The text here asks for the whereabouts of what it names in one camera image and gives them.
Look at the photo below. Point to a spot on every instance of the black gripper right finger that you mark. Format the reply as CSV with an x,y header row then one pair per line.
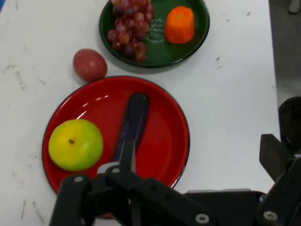
x,y
282,200

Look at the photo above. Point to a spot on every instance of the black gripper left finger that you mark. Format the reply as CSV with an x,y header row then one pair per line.
x,y
131,188

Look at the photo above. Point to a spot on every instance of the orange toy fruit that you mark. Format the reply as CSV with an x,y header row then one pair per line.
x,y
179,26

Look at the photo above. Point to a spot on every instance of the red round plate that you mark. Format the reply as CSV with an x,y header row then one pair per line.
x,y
162,141

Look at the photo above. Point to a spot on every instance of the yellow-green apple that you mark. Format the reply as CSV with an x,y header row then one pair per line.
x,y
75,144

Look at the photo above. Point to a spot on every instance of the black round base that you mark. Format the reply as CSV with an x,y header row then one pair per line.
x,y
291,122

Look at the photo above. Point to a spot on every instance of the red egg-shaped fruit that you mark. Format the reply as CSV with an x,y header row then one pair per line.
x,y
89,64

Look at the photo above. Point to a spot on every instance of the dark green round plate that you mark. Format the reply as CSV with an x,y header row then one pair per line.
x,y
164,50

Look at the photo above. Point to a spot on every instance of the bunch of red grapes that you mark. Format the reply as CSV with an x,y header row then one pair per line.
x,y
131,28

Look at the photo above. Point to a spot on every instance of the grey metal leg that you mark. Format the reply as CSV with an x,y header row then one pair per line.
x,y
294,5

